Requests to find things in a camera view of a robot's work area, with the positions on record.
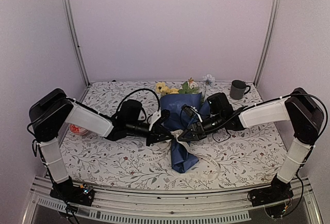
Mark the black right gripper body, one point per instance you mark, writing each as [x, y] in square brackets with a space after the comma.
[218, 119]

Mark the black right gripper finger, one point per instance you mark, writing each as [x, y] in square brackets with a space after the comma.
[192, 137]
[190, 130]

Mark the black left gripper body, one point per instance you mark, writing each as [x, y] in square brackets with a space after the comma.
[132, 129]

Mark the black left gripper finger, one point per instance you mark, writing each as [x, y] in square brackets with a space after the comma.
[161, 131]
[156, 139]

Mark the clear plastic wrap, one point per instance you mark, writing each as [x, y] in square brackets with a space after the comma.
[182, 158]

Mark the white fake flower stem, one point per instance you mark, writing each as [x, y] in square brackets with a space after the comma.
[189, 87]

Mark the pale blue fake flower stem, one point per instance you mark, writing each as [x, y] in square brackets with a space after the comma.
[207, 80]

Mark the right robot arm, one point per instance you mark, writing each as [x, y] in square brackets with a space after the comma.
[305, 113]

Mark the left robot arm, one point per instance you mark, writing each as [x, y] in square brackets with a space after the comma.
[55, 110]

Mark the dark grey metal mug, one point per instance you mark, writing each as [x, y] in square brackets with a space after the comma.
[239, 89]

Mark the red patterned small dish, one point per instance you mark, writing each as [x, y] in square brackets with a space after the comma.
[77, 129]

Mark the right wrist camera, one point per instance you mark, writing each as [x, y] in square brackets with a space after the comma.
[192, 113]

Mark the front aluminium rail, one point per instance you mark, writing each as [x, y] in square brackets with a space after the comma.
[124, 205]

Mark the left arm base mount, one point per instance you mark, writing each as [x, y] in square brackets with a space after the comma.
[73, 194]

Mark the left aluminium frame post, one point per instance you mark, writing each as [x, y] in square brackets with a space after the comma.
[75, 42]

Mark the aluminium frame post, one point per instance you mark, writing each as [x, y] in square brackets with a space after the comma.
[75, 42]
[267, 42]

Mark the right aluminium frame post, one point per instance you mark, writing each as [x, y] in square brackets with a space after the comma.
[267, 42]

